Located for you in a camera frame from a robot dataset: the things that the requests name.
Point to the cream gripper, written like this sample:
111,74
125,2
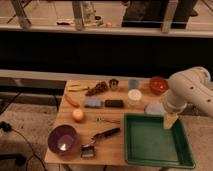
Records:
169,120

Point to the yellow red apple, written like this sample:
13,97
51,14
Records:
77,115

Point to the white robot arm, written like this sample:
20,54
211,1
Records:
187,86

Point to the white paper cup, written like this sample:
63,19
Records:
134,97

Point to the blue translucent cup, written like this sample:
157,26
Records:
133,84

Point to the small metal cup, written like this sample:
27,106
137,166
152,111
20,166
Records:
113,84

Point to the pale blue lid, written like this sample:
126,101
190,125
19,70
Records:
154,109

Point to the green plastic tray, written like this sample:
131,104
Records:
147,143

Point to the red bowl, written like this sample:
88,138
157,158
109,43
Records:
158,85

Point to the black rectangular block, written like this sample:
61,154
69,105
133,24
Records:
114,103

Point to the brown dried bunch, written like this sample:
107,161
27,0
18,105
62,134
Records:
99,88

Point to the blue sponge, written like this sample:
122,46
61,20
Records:
92,103

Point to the orange carrot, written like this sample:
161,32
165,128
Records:
71,102

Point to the purple bowl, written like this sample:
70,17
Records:
62,139

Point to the yellow handled tool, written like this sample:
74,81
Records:
77,87

